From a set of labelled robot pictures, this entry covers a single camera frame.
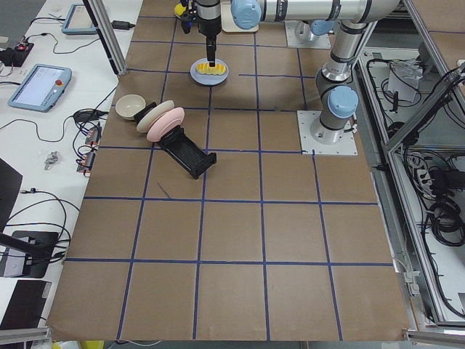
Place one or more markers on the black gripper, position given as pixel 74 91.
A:
pixel 209 26

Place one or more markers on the blue plate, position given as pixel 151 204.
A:
pixel 204 79

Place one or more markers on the pink plate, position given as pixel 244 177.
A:
pixel 165 124

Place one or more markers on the cream plate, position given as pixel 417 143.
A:
pixel 151 116

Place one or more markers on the cream tray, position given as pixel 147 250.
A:
pixel 228 24

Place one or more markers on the yellow round object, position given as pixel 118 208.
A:
pixel 179 9

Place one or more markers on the black power adapter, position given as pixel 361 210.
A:
pixel 122 25

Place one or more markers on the cream bowl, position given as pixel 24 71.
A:
pixel 129 105

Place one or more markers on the black dish rack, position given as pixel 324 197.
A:
pixel 183 150

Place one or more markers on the far teach pendant tablet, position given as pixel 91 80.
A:
pixel 78 21

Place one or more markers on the teach pendant tablet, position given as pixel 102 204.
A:
pixel 41 88
pixel 78 21

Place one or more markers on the near teach pendant tablet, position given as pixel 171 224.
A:
pixel 41 88

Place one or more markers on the metal keys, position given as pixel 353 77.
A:
pixel 51 159

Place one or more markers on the black monitor stand base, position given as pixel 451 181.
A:
pixel 27 253

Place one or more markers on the aluminium frame post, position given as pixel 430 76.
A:
pixel 101 22

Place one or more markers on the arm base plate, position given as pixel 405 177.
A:
pixel 313 34
pixel 315 139

